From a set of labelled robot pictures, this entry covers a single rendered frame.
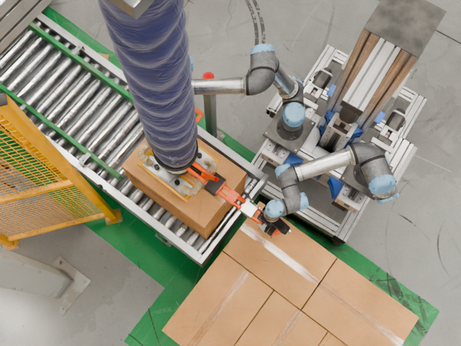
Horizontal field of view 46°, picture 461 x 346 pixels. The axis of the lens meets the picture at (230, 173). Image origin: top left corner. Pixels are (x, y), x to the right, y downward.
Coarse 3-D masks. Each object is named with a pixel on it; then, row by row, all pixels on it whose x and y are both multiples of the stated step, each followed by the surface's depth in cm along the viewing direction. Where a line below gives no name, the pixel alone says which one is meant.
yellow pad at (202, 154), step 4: (200, 148) 293; (200, 152) 292; (204, 152) 292; (208, 152) 293; (200, 156) 289; (204, 156) 292; (208, 156) 292; (212, 156) 292; (196, 160) 291; (200, 160) 291; (216, 160) 292; (200, 164) 290; (204, 164) 290; (204, 168) 290; (208, 168) 290
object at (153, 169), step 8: (144, 168) 289; (152, 168) 289; (160, 168) 289; (160, 176) 288; (176, 176) 288; (168, 184) 287; (176, 184) 284; (184, 184) 287; (192, 184) 287; (176, 192) 286; (184, 200) 286
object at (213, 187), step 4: (216, 172) 275; (216, 176) 276; (220, 176) 275; (208, 180) 274; (220, 180) 275; (224, 180) 274; (204, 184) 273; (208, 184) 274; (212, 184) 274; (216, 184) 275; (220, 184) 275; (224, 184) 274; (204, 188) 276; (208, 188) 273; (212, 188) 274; (216, 188) 274; (220, 188) 273; (212, 192) 272; (216, 192) 272
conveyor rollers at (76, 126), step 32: (32, 32) 377; (0, 64) 370; (32, 64) 370; (64, 64) 370; (96, 64) 370; (32, 96) 363; (64, 96) 364; (96, 128) 360; (128, 128) 358; (224, 224) 341
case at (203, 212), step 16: (128, 160) 310; (224, 160) 310; (128, 176) 326; (144, 176) 307; (192, 176) 307; (224, 176) 308; (240, 176) 308; (144, 192) 341; (160, 192) 304; (208, 192) 305; (224, 192) 305; (240, 192) 336; (176, 208) 304; (192, 208) 302; (208, 208) 302; (224, 208) 319; (192, 224) 320; (208, 224) 302
